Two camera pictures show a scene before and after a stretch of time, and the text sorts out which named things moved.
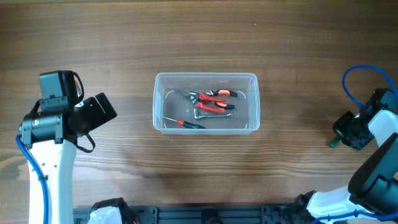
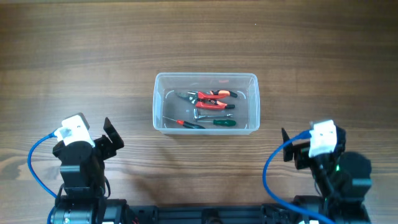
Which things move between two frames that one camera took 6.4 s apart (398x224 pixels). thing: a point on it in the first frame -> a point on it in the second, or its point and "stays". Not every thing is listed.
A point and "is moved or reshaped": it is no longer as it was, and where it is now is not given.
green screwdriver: (333, 143) is moved or reshaped
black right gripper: (338, 127) -> (301, 150)
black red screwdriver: (183, 122) stays
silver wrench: (196, 116) stays
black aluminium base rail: (289, 214) stays
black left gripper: (97, 111) -> (104, 144)
